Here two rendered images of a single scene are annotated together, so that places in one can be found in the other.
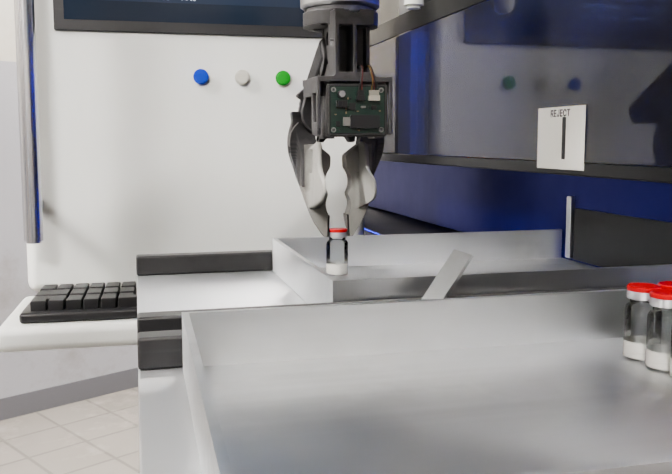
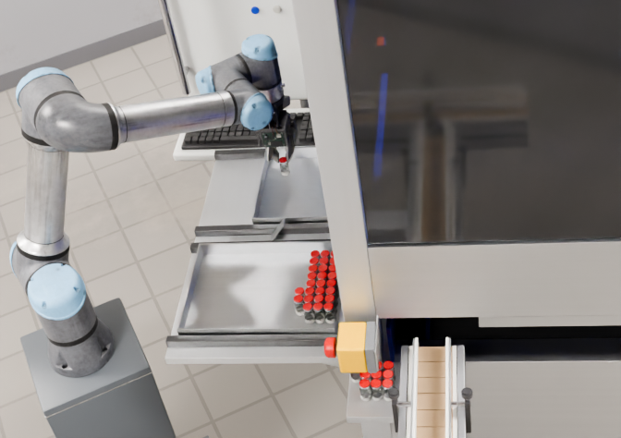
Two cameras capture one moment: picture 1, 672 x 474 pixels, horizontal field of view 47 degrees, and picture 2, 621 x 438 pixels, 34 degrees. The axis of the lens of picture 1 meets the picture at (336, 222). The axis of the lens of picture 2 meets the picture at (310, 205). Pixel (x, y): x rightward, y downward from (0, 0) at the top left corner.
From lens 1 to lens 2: 2.03 m
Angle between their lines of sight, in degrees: 43
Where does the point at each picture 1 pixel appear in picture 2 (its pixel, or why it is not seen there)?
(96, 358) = not seen: outside the picture
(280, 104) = not seen: hidden behind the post
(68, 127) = (194, 35)
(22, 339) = (183, 157)
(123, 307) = (222, 143)
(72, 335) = (202, 157)
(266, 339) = (221, 249)
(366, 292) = (262, 221)
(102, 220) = not seen: hidden behind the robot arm
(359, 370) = (241, 263)
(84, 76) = (197, 13)
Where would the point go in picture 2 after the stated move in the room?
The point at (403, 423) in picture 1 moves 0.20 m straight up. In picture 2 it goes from (234, 292) to (216, 227)
